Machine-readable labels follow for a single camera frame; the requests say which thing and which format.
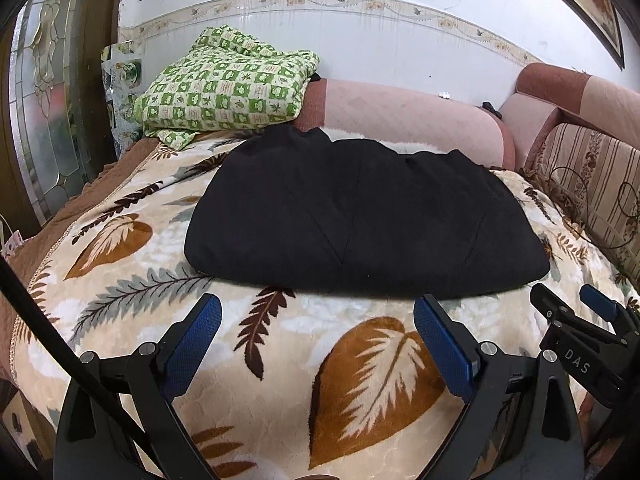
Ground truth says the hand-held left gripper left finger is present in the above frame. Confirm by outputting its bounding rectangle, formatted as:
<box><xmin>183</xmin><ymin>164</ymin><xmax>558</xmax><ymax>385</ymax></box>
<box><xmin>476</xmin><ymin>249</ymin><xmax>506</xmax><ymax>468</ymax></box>
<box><xmin>52</xmin><ymin>292</ymin><xmax>223</xmax><ymax>480</ymax></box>

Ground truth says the glass panel wooden door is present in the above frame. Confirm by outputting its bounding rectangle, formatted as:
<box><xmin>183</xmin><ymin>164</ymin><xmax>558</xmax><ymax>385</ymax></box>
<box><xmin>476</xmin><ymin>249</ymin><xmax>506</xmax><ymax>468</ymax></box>
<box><xmin>0</xmin><ymin>0</ymin><xmax>127</xmax><ymax>233</ymax></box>

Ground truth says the pink sofa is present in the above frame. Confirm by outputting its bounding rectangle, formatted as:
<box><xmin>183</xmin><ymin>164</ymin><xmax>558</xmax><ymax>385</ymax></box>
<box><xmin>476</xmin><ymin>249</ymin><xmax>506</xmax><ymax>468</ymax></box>
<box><xmin>292</xmin><ymin>62</ymin><xmax>640</xmax><ymax>171</ymax></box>

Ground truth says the striped floral sofa cushion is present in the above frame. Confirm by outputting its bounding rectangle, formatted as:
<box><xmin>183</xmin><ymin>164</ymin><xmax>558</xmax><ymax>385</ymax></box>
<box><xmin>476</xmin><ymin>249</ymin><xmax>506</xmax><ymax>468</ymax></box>
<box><xmin>530</xmin><ymin>122</ymin><xmax>640</xmax><ymax>281</ymax></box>

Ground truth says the black cable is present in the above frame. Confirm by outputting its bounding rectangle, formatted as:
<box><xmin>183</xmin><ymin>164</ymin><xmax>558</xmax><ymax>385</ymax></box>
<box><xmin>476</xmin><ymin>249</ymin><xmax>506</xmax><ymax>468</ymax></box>
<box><xmin>0</xmin><ymin>259</ymin><xmax>161</xmax><ymax>466</ymax></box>

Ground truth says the black garment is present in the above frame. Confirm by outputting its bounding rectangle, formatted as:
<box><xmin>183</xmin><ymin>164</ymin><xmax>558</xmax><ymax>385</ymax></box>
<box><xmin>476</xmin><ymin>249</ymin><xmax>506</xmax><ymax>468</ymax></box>
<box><xmin>183</xmin><ymin>124</ymin><xmax>552</xmax><ymax>301</ymax></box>

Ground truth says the green checked cloth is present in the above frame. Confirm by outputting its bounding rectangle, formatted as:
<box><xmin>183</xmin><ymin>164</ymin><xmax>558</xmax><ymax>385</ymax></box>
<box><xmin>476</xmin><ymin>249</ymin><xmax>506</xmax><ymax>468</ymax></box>
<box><xmin>134</xmin><ymin>26</ymin><xmax>321</xmax><ymax>150</ymax></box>

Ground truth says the framed wall picture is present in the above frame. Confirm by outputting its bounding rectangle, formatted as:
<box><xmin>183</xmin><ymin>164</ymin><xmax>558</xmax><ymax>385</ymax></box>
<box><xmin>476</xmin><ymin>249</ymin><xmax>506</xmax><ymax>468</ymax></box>
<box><xmin>515</xmin><ymin>0</ymin><xmax>626</xmax><ymax>71</ymax></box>

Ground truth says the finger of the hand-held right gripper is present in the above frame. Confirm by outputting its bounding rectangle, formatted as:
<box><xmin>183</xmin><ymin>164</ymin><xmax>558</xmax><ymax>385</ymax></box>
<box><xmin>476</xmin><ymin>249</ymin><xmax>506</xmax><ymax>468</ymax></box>
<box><xmin>530</xmin><ymin>283</ymin><xmax>626</xmax><ymax>347</ymax></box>
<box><xmin>580</xmin><ymin>283</ymin><xmax>640</xmax><ymax>336</ymax></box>

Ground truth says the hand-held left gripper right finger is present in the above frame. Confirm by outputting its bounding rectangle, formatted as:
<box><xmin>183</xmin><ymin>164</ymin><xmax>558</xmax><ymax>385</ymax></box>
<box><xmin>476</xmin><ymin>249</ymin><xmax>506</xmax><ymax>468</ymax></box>
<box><xmin>413</xmin><ymin>294</ymin><xmax>586</xmax><ymax>480</ymax></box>

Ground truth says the leaf print plush blanket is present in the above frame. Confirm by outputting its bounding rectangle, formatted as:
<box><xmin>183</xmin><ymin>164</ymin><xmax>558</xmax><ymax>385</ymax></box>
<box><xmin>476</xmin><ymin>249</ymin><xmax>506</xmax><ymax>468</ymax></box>
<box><xmin>10</xmin><ymin>127</ymin><xmax>621</xmax><ymax>480</ymax></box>

